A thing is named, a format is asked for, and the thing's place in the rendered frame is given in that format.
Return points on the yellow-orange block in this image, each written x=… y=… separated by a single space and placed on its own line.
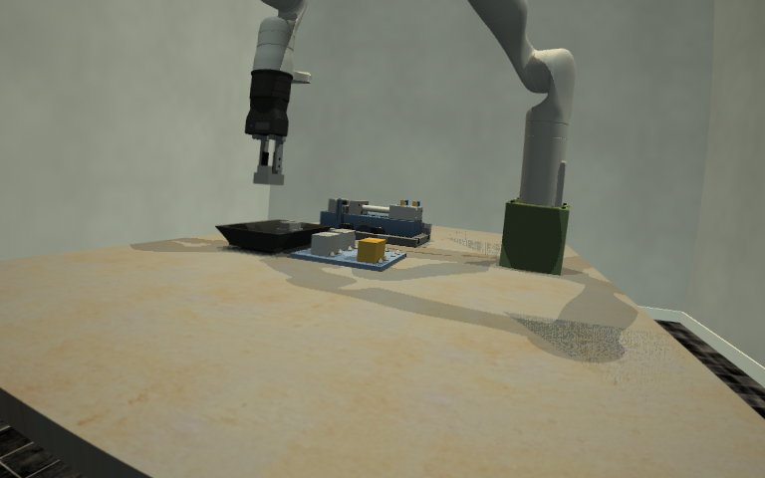
x=370 y=250

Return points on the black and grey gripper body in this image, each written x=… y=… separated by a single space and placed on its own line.
x=270 y=90

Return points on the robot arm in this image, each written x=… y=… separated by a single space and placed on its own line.
x=546 y=127

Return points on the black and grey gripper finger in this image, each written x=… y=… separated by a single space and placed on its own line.
x=264 y=154
x=278 y=154

